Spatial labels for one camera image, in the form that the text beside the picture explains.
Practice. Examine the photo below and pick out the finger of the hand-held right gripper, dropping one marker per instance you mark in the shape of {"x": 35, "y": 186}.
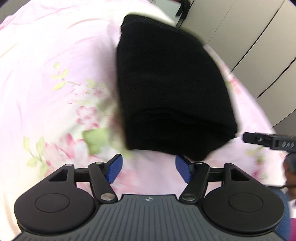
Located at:
{"x": 254, "y": 138}

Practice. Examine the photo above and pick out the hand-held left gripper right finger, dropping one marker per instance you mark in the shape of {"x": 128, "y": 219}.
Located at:
{"x": 183, "y": 167}

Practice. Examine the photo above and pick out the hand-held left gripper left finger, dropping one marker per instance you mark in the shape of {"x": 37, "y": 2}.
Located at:
{"x": 114, "y": 168}

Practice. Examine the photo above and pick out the black pants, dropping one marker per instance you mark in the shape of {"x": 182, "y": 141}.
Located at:
{"x": 171, "y": 92}

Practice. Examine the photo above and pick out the person's blue clothing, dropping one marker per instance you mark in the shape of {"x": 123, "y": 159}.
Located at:
{"x": 286, "y": 208}

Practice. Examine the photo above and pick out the white wardrobe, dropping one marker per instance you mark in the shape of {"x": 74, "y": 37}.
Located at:
{"x": 254, "y": 34}

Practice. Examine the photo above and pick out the pink floral bedsheet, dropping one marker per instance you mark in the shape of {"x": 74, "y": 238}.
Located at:
{"x": 46, "y": 46}

